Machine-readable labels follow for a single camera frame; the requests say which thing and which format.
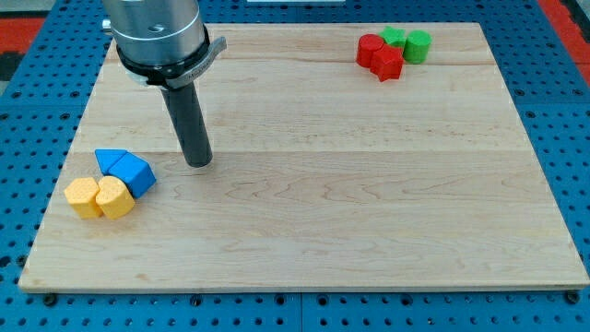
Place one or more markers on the red star block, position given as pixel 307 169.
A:
pixel 387 63

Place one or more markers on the yellow hexagon block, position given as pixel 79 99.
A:
pixel 81 195

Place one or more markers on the yellow heart block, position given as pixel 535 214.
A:
pixel 114 198

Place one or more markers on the blue triangle block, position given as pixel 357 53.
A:
pixel 108 157

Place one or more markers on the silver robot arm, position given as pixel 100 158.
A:
pixel 161 42

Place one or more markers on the red cylinder block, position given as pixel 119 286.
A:
pixel 368 44

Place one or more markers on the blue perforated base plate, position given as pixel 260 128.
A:
pixel 44 102

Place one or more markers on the green cylinder block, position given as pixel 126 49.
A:
pixel 417 46

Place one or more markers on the green star block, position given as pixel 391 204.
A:
pixel 393 37

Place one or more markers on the blue pentagon block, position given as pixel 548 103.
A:
pixel 134 172

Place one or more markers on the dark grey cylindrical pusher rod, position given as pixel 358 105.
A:
pixel 186 116

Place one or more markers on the light wooden board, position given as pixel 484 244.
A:
pixel 324 178

